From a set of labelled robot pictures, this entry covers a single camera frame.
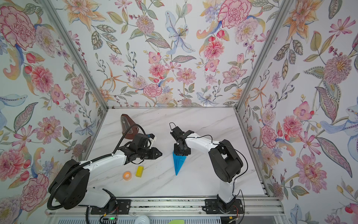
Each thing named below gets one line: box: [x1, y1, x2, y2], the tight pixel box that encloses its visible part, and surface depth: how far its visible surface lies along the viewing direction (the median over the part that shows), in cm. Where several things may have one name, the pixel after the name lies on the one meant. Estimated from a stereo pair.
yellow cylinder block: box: [135, 165, 145, 178], surface depth 88 cm
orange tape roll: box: [122, 170, 132, 181], surface depth 86 cm
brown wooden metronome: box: [120, 113, 139, 140], surface depth 95 cm
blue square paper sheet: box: [172, 150, 187, 176], surface depth 90 cm
